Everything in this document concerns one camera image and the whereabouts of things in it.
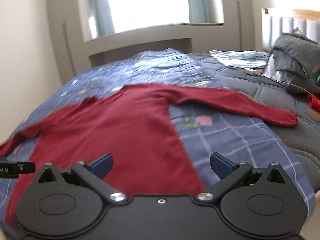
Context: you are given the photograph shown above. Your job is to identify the dark red long-sleeve sweater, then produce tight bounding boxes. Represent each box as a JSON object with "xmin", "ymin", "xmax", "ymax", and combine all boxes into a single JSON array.
[{"xmin": 0, "ymin": 82, "xmax": 299, "ymax": 223}]

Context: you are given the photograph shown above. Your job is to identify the grey crumpled clothes pile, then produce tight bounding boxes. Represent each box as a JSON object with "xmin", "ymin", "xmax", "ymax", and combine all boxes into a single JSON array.
[{"xmin": 263, "ymin": 28, "xmax": 319, "ymax": 95}]

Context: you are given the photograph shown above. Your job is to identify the blue plaid floral quilt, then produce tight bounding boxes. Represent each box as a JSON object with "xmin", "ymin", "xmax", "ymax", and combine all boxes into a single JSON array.
[{"xmin": 1, "ymin": 49, "xmax": 315, "ymax": 239}]

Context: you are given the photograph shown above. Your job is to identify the grey quilted mattress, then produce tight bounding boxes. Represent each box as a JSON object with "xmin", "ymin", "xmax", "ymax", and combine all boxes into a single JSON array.
[{"xmin": 189, "ymin": 53, "xmax": 319, "ymax": 192}]

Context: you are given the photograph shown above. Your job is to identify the small red object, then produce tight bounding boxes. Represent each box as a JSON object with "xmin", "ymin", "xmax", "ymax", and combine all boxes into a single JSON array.
[{"xmin": 306, "ymin": 93, "xmax": 320, "ymax": 112}]

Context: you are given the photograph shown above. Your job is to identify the light blue folded cloth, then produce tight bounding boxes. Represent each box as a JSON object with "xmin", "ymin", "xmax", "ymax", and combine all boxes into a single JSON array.
[{"xmin": 209, "ymin": 50, "xmax": 268, "ymax": 69}]

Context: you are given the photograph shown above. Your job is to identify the light blue left curtain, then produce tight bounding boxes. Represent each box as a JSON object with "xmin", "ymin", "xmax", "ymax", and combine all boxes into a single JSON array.
[{"xmin": 90, "ymin": 0, "xmax": 116, "ymax": 37}]

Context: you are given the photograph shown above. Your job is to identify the light blue curtain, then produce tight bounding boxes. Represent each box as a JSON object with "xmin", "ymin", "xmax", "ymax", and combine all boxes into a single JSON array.
[
  {"xmin": 188, "ymin": 0, "xmax": 214, "ymax": 23},
  {"xmin": 90, "ymin": 0, "xmax": 116, "ymax": 37}
]

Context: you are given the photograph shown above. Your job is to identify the beige window sill ledge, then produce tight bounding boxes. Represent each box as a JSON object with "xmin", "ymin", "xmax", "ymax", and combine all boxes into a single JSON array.
[{"xmin": 85, "ymin": 23, "xmax": 223, "ymax": 67}]

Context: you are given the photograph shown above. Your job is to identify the padded wooden headboard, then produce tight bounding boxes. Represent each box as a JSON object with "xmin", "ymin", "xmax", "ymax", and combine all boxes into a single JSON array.
[{"xmin": 261, "ymin": 8, "xmax": 319, "ymax": 52}]

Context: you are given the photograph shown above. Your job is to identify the light blue right curtain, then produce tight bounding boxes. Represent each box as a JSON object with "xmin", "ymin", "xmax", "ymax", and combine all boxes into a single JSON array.
[{"xmin": 188, "ymin": 0, "xmax": 214, "ymax": 23}]

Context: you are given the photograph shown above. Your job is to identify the white charger with cable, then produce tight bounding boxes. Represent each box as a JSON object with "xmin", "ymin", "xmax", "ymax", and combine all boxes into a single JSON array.
[{"xmin": 244, "ymin": 68, "xmax": 313, "ymax": 96}]

